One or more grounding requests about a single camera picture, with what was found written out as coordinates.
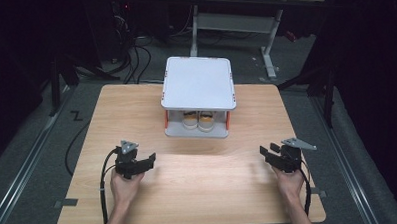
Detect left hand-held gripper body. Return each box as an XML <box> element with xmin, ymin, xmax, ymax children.
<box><xmin>112</xmin><ymin>139</ymin><xmax>141</xmax><ymax>181</ymax></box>

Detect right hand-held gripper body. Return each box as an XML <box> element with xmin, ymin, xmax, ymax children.
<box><xmin>276</xmin><ymin>136</ymin><xmax>319</xmax><ymax>174</ymax></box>

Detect white child's sneaker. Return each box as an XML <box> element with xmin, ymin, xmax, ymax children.
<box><xmin>180</xmin><ymin>110</ymin><xmax>199</xmax><ymax>132</ymax></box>
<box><xmin>196</xmin><ymin>109</ymin><xmax>217</xmax><ymax>133</ymax></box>

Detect white two-tier shoe rack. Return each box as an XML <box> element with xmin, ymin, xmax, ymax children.
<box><xmin>159</xmin><ymin>54</ymin><xmax>238</xmax><ymax>142</ymax></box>

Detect person's right hand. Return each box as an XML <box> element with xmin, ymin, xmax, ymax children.
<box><xmin>271</xmin><ymin>163</ymin><xmax>307</xmax><ymax>201</ymax></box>

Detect person's left hand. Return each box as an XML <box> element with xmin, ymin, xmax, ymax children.
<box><xmin>108</xmin><ymin>167</ymin><xmax>148</xmax><ymax>210</ymax></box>

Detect grey tape strip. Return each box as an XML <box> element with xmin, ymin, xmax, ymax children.
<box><xmin>310</xmin><ymin>187</ymin><xmax>329</xmax><ymax>199</ymax></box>
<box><xmin>52</xmin><ymin>197</ymin><xmax>80</xmax><ymax>210</ymax></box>

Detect black metal stand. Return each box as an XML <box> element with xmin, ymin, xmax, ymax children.
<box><xmin>275</xmin><ymin>61</ymin><xmax>339</xmax><ymax>131</ymax></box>
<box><xmin>46</xmin><ymin>50</ymin><xmax>83</xmax><ymax>118</ymax></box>

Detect background desk with white legs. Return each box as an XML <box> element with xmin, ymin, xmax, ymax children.
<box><xmin>187</xmin><ymin>0</ymin><xmax>329</xmax><ymax>84</ymax></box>

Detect black computer tower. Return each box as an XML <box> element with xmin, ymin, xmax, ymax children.
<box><xmin>110</xmin><ymin>0</ymin><xmax>137</xmax><ymax>61</ymax></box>

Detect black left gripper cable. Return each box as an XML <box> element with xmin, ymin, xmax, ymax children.
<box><xmin>98</xmin><ymin>147</ymin><xmax>122</xmax><ymax>224</ymax></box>

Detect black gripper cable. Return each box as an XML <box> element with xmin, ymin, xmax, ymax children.
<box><xmin>299</xmin><ymin>166</ymin><xmax>313</xmax><ymax>218</ymax></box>
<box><xmin>98</xmin><ymin>147</ymin><xmax>122</xmax><ymax>224</ymax></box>

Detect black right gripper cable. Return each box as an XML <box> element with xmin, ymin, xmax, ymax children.
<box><xmin>299</xmin><ymin>166</ymin><xmax>313</xmax><ymax>218</ymax></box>

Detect metal floor rail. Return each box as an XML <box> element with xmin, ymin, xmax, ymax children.
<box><xmin>309</xmin><ymin>91</ymin><xmax>381</xmax><ymax>224</ymax></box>
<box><xmin>0</xmin><ymin>85</ymin><xmax>78</xmax><ymax>224</ymax></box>

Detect black cable beside table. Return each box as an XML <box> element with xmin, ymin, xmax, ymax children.
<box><xmin>63</xmin><ymin>119</ymin><xmax>94</xmax><ymax>178</ymax></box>

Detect black floor cables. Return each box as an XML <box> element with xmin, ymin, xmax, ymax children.
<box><xmin>115</xmin><ymin>35</ymin><xmax>153</xmax><ymax>86</ymax></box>

